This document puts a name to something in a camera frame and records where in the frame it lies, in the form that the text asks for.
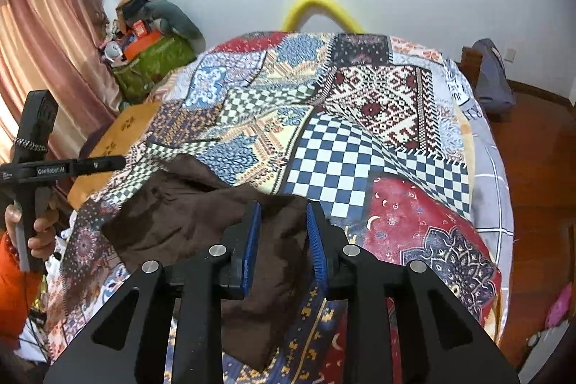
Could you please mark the person's left hand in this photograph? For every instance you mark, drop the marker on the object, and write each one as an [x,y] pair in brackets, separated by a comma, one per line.
[42,242]

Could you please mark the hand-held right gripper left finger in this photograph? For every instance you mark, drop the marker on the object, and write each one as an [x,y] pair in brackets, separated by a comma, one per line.
[249,249]

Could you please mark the brown shirt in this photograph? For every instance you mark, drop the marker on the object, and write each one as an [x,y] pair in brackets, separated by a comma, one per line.
[189,208]

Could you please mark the pink plastic object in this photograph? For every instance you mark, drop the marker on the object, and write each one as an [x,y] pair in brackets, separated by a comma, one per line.
[558,307]

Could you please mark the small red box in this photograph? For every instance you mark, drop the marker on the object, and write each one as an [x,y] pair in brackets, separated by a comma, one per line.
[140,28]

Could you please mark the yellow foam tube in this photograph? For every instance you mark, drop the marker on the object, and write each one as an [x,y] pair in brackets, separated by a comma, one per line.
[324,1]

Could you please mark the pink curtain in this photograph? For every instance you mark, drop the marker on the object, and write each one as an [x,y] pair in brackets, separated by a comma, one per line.
[49,42]

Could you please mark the orange box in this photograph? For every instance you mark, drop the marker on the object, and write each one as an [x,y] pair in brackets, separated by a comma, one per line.
[144,44]

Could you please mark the white wall outlet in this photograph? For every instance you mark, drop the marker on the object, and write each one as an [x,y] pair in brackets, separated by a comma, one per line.
[510,54]

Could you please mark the grey backpack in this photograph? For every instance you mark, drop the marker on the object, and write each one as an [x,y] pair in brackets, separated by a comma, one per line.
[492,82]

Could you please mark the green patterned storage bag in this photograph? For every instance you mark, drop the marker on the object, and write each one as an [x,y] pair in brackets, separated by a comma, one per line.
[153,64]

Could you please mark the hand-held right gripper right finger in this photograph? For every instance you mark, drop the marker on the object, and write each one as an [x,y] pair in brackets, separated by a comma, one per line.
[315,244]

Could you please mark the wooden bed post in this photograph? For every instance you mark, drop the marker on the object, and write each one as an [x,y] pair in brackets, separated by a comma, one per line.
[471,67]

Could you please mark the grey plush toy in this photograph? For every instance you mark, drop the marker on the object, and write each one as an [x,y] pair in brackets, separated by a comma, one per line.
[180,17]

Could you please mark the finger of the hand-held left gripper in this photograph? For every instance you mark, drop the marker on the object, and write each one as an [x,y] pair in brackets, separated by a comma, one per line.
[101,164]

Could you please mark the patchwork printed blanket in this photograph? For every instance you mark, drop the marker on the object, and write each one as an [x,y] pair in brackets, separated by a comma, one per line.
[342,150]

